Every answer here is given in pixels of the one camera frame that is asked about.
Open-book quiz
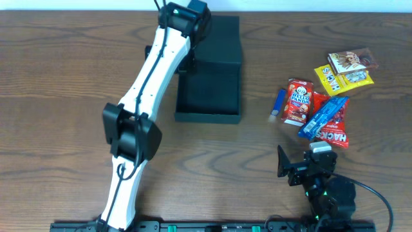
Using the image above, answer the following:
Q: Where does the red Hacks candy bag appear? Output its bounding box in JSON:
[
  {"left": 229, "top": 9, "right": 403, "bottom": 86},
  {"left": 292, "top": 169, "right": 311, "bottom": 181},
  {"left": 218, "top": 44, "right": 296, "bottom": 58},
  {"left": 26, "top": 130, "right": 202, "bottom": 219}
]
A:
[{"left": 315, "top": 100, "right": 349, "bottom": 148}]

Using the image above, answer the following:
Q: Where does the blue wrapped cookie pack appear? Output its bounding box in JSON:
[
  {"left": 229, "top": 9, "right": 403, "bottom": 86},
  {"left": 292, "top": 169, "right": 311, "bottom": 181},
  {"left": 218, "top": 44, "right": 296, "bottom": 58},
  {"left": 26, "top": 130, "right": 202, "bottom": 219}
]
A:
[{"left": 297, "top": 96, "right": 349, "bottom": 140}]

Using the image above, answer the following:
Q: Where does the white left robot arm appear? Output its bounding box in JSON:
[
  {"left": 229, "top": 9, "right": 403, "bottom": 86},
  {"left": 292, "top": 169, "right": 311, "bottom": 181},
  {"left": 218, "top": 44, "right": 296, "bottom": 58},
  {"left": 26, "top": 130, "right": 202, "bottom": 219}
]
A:
[{"left": 96, "top": 1, "right": 211, "bottom": 231}]

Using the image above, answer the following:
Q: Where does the red Hello Panda pack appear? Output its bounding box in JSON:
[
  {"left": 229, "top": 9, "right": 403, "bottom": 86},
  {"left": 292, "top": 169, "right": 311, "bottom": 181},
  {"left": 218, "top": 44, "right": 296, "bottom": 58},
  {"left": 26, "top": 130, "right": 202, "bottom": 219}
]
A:
[{"left": 281, "top": 79, "right": 314, "bottom": 126}]

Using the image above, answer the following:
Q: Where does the yellow Hacks candy bag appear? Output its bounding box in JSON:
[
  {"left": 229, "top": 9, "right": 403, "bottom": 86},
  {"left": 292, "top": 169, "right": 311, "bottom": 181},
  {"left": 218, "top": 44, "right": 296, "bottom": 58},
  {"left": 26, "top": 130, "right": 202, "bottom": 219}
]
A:
[{"left": 314, "top": 64, "right": 374, "bottom": 96}]

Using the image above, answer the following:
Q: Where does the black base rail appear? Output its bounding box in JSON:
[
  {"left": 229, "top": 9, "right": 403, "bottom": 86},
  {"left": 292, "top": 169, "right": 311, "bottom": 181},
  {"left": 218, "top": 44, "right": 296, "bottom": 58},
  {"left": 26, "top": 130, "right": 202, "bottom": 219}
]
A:
[{"left": 50, "top": 220, "right": 377, "bottom": 232}]

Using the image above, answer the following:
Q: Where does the black box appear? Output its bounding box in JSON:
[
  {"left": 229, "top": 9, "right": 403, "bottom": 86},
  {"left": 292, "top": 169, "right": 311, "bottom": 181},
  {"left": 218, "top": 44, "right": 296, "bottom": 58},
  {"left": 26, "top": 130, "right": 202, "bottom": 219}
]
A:
[{"left": 174, "top": 15, "right": 243, "bottom": 124}]

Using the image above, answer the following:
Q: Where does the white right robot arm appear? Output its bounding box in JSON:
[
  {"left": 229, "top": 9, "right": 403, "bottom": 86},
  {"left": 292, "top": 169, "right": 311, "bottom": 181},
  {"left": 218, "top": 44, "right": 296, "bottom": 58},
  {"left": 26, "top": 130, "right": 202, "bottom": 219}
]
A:
[{"left": 277, "top": 141, "right": 356, "bottom": 231}]

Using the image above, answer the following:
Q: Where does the brown Pocky box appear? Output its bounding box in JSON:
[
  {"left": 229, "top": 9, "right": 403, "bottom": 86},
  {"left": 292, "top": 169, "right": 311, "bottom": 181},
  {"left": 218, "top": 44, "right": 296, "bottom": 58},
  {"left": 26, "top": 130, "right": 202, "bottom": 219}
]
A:
[{"left": 327, "top": 48, "right": 379, "bottom": 75}]

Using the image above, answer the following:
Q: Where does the small blue stick pack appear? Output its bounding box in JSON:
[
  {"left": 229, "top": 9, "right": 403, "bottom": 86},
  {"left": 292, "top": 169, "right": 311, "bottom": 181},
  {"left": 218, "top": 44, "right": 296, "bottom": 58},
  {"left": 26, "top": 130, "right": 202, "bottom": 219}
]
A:
[{"left": 270, "top": 89, "right": 286, "bottom": 117}]

